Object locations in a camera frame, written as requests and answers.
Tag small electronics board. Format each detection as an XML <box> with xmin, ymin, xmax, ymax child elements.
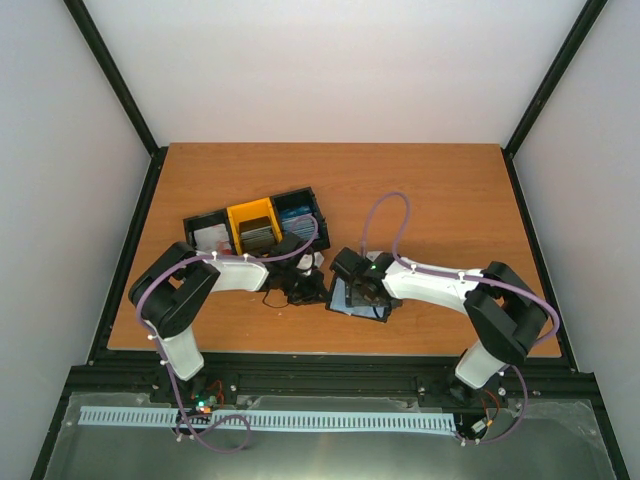
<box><xmin>191</xmin><ymin>380</ymin><xmax>225</xmax><ymax>414</ymax></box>

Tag right black card bin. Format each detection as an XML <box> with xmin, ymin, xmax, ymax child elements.
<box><xmin>270</xmin><ymin>187</ymin><xmax>331</xmax><ymax>251</ymax></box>

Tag black frame post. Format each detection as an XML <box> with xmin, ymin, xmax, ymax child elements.
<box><xmin>62</xmin><ymin>0</ymin><xmax>162</xmax><ymax>156</ymax></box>
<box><xmin>502</xmin><ymin>0</ymin><xmax>608</xmax><ymax>161</ymax></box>

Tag black card holder wallet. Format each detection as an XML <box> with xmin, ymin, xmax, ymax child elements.
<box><xmin>325</xmin><ymin>276</ymin><xmax>392</xmax><ymax>323</ymax></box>

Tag black card bin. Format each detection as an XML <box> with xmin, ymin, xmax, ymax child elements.
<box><xmin>183</xmin><ymin>209</ymin><xmax>236</xmax><ymax>255</ymax></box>
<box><xmin>270</xmin><ymin>187</ymin><xmax>331</xmax><ymax>251</ymax></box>

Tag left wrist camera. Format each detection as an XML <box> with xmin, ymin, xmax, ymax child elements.
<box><xmin>296</xmin><ymin>252</ymin><xmax>324</xmax><ymax>275</ymax></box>

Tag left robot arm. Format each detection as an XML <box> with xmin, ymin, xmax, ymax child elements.
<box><xmin>128</xmin><ymin>233</ymin><xmax>328</xmax><ymax>403</ymax></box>

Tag red white card stack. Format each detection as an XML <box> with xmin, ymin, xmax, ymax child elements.
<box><xmin>194</xmin><ymin>224</ymin><xmax>233</xmax><ymax>255</ymax></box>

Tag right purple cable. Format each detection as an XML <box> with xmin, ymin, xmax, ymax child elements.
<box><xmin>359</xmin><ymin>192</ymin><xmax>561</xmax><ymax>446</ymax></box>

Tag left black frame post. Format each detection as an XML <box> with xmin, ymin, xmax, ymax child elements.
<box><xmin>62</xmin><ymin>0</ymin><xmax>162</xmax><ymax>156</ymax></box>

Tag right black frame post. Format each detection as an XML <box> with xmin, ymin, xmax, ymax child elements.
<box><xmin>502</xmin><ymin>0</ymin><xmax>608</xmax><ymax>161</ymax></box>

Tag purple cable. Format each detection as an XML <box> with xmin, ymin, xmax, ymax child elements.
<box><xmin>134</xmin><ymin>214</ymin><xmax>320</xmax><ymax>455</ymax></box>
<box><xmin>359</xmin><ymin>192</ymin><xmax>561</xmax><ymax>446</ymax></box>

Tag blue card stack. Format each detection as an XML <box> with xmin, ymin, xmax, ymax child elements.
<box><xmin>279</xmin><ymin>205</ymin><xmax>320</xmax><ymax>241</ymax></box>

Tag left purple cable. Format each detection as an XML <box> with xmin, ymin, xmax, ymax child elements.
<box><xmin>134</xmin><ymin>214</ymin><xmax>320</xmax><ymax>455</ymax></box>

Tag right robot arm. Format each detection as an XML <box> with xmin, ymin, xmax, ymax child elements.
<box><xmin>330</xmin><ymin>248</ymin><xmax>557</xmax><ymax>390</ymax></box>

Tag yellow card bin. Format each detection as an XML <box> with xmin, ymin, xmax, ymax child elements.
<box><xmin>227</xmin><ymin>197</ymin><xmax>283</xmax><ymax>255</ymax></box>

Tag left black card bin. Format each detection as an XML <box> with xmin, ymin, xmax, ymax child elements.
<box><xmin>183</xmin><ymin>209</ymin><xmax>236</xmax><ymax>255</ymax></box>

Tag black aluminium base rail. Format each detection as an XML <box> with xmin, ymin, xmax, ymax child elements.
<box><xmin>61</xmin><ymin>352</ymin><xmax>604</xmax><ymax>413</ymax></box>

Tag dark grey card stack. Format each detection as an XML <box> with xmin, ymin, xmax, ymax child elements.
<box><xmin>239</xmin><ymin>216</ymin><xmax>276</xmax><ymax>253</ymax></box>

